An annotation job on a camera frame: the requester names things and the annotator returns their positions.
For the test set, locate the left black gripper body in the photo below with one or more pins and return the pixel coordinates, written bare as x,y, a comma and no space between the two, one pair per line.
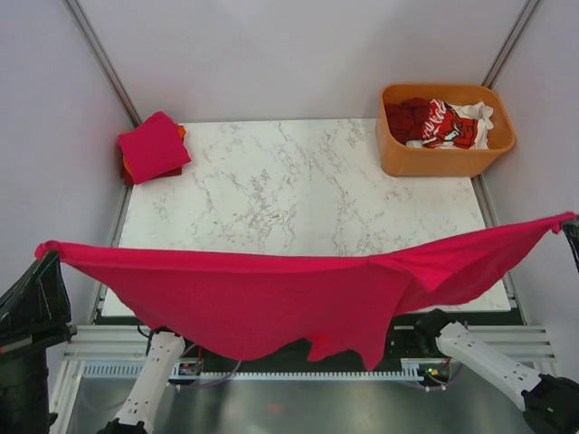
23,379

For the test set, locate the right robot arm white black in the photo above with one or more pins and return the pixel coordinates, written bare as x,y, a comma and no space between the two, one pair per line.
497,366

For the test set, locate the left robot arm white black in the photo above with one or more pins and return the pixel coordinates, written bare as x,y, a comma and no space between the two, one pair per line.
139,409

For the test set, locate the red white printed t shirt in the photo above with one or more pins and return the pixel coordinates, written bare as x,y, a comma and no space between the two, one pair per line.
450,126

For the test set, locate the folded dark red t shirt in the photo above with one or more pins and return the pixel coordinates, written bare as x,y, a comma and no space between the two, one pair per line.
128,180

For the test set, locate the orange plastic basket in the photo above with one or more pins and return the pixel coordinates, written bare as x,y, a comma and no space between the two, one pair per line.
398,159

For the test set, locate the folded pink t shirt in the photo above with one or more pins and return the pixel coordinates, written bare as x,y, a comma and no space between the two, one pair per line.
153,148

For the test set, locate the dark red crumpled t shirt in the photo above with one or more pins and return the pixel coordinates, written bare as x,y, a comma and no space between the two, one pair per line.
405,120

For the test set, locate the folded orange t shirt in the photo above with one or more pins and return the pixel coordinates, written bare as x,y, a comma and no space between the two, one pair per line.
181,131

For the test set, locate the aluminium rail profile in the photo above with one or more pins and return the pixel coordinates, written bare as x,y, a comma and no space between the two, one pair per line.
525,343

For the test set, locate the grey slotted cable duct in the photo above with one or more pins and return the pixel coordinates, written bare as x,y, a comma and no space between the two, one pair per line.
189,372

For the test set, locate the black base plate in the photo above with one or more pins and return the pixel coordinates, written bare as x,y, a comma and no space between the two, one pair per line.
402,341

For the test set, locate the right aluminium frame post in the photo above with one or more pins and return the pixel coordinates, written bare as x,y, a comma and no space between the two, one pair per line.
515,34

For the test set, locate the aluminium frame post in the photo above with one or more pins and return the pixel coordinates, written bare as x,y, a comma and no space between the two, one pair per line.
98,51
515,34

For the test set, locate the left aluminium frame post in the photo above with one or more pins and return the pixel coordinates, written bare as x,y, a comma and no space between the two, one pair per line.
98,51

